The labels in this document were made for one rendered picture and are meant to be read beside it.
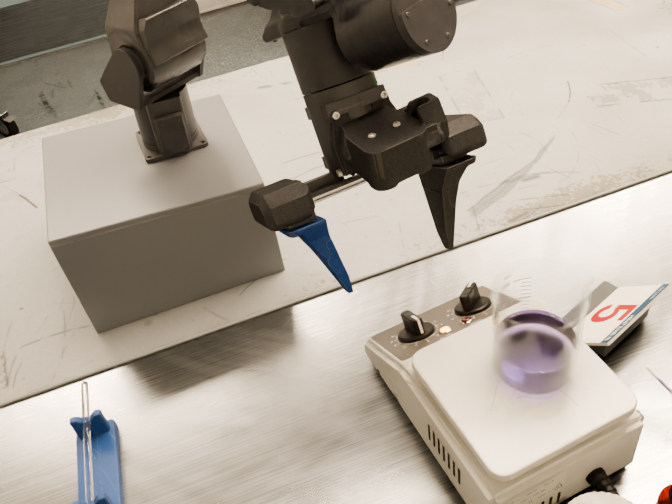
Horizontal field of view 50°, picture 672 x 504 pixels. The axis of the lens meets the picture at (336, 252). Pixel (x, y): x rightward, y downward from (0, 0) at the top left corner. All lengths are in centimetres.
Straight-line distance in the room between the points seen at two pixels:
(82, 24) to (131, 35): 280
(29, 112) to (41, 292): 233
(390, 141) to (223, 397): 29
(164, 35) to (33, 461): 39
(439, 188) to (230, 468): 29
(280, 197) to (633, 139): 51
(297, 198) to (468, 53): 60
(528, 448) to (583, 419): 4
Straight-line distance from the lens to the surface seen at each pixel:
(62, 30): 349
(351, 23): 51
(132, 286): 73
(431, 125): 51
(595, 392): 55
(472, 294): 63
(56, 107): 312
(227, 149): 75
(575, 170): 86
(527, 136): 91
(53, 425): 72
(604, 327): 66
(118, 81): 72
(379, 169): 50
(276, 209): 52
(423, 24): 49
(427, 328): 62
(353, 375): 66
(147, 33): 67
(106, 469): 66
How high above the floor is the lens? 143
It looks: 44 degrees down
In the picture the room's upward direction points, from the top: 10 degrees counter-clockwise
